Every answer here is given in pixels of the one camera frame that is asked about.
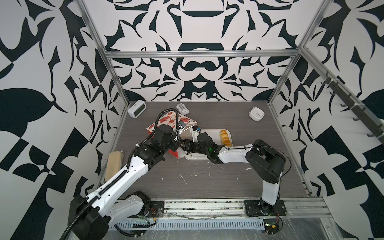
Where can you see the long striped fake bread loaf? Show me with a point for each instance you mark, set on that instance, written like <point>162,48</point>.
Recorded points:
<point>225,138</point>

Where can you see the white plastic tray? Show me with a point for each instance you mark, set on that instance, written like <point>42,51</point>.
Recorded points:
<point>214,134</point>

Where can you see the wall hook rail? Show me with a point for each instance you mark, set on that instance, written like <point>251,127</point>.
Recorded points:
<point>351,102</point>

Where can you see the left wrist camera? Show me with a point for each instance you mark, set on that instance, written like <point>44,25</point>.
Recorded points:
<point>181,125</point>

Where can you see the white round timer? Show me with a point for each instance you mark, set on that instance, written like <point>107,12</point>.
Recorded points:
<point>256,114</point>

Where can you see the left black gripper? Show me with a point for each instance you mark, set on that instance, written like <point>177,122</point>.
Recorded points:
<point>177,138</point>

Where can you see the small circuit board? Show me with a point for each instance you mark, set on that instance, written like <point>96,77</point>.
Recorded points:
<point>272,227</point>

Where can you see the white digital clock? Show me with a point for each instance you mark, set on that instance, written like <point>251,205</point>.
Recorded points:
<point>137,109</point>

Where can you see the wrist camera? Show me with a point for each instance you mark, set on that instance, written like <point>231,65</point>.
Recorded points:
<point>181,125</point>
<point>195,133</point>

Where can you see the beige foam pad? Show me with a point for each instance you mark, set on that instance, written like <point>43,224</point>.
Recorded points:
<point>114,164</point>

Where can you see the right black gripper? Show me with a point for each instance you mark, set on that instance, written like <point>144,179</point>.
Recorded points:
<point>190,145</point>

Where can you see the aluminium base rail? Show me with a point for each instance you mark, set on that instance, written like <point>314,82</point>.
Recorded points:
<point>216,214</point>

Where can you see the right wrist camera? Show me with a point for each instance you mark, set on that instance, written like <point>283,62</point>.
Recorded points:
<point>195,133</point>

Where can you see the small grey white device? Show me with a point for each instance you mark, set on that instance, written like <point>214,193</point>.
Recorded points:
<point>183,110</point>

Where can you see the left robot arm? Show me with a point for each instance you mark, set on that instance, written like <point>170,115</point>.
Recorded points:
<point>91,217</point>

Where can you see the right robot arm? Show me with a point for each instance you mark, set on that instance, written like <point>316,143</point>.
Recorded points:
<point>266,161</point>

